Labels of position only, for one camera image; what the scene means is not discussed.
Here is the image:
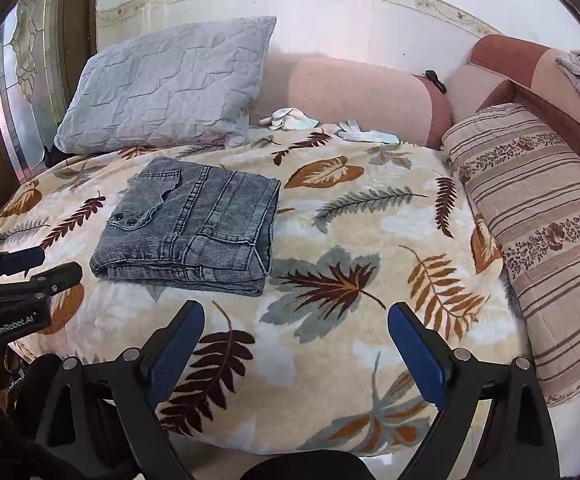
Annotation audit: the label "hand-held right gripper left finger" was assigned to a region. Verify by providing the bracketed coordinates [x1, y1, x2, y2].
[34, 300, 205, 480]

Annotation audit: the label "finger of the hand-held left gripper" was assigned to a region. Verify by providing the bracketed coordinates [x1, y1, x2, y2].
[0, 247, 46, 281]
[0, 261, 84, 307]

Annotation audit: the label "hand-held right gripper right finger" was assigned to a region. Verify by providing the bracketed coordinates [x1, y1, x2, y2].
[387, 301, 561, 480]

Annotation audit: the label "grey-blue denim pants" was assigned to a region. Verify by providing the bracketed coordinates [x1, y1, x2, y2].
[90, 156, 281, 297]

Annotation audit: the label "leaf print blanket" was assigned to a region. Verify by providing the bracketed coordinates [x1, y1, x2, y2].
[0, 127, 531, 458]

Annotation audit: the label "striped beige pillow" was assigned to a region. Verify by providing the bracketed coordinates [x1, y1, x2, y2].
[440, 102, 580, 408]

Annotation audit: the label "stained glass window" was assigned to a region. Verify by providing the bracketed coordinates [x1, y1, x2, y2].
[0, 0, 70, 181]

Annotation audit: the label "grey quilted pillow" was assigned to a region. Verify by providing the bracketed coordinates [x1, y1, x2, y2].
[54, 16, 277, 156]

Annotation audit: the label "white glove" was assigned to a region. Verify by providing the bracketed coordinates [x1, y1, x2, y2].
[260, 107, 321, 132]
[335, 120, 401, 145]

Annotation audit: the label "pink sofa backrest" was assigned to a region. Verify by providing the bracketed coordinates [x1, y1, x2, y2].
[250, 35, 580, 221]

